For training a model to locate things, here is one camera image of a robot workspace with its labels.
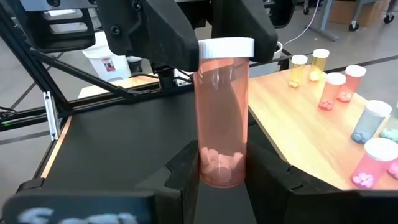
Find black aluminium rig frame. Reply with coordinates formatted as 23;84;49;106
0;0;200;191

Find brown cardboard box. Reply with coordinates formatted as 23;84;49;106
328;0;390;26

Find white bucket red label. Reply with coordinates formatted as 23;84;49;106
81;30;132;82

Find yellow pill bottle white cap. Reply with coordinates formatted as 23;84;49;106
308;48;330;83
288;54;308;89

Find silver aluminium bracket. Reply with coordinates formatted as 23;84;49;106
42;91;60;141

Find blue pill bottle white cap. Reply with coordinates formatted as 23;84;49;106
350;100;393;145

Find white floor cable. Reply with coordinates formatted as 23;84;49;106
281;0;322;47

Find red pill bottle white cap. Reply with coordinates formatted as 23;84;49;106
318;72;347;111
337;64;367;103
193;37;255;189

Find wooden workbench grey legs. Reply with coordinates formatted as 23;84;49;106
303;0;361;43

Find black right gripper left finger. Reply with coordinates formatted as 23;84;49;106
136;139;200;224

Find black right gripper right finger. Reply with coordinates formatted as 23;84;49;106
246;141;358;224

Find green pill bottle white cap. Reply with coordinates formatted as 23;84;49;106
379;108;398;144

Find light wooden side board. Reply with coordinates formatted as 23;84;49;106
77;74;161;100

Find thin wooden edge strip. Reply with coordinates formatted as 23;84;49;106
40;116;73;179

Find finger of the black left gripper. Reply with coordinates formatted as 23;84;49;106
213;0;279;63
96;0;200;73

